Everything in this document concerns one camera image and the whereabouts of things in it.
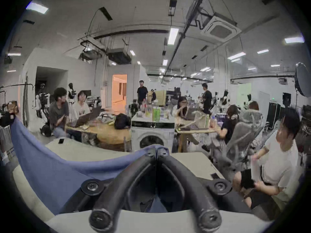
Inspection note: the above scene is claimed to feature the grey office chair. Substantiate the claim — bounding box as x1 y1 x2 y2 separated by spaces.
210 109 264 174

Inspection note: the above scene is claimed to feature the round studio softbox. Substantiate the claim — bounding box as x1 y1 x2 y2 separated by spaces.
294 62 311 98

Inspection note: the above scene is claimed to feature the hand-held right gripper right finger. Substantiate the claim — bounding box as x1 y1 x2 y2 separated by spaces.
158 149 251 232

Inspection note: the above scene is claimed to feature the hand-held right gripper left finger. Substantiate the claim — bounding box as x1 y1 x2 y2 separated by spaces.
59 149 158 233

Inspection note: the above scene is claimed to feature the black backpack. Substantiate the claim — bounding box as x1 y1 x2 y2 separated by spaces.
40 123 52 137

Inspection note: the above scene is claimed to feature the wooden table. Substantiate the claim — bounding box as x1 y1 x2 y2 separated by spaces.
66 106 132 152
175 112 218 153

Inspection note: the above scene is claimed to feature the white washing machine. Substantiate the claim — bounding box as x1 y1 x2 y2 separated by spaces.
131 99 176 153

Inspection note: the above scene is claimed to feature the blue garment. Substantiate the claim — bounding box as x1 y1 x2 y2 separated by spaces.
10 116 170 215

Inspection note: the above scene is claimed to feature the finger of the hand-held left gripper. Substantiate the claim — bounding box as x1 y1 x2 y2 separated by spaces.
0 113 17 128

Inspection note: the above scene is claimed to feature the white humanoid robot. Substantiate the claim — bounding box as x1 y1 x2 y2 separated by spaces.
36 83 50 118

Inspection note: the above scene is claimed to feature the black cabinet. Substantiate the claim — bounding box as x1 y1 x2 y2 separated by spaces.
266 101 282 129

